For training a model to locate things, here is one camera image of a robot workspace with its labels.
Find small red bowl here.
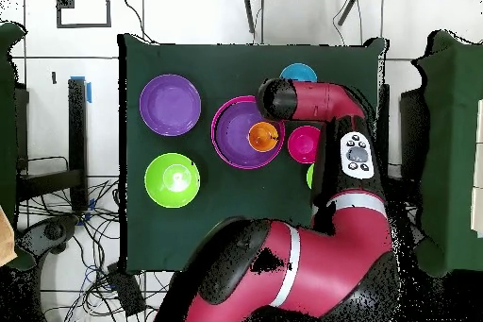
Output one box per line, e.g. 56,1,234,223
287,125,322,165

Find black power box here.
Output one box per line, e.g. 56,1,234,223
106,262,147,318

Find large pink bowl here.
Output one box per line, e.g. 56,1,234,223
209,94,286,171

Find blue bowl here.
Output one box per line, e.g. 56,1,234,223
279,62,319,84

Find black floor stand base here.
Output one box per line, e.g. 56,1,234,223
14,213,80,257

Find orange cup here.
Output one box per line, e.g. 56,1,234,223
247,121,281,154

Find brown paper bag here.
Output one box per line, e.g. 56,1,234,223
0,204,19,266

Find green covered side table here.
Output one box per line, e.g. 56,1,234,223
408,29,483,279
0,21,37,272

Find purple bowl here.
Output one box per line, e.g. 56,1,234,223
213,99,284,168
138,73,203,137

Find dark green tablecloth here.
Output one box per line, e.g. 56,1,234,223
117,32,390,276

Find large green bowl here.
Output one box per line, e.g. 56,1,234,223
143,152,202,209

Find black stand with blue tape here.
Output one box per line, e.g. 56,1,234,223
16,75,93,212

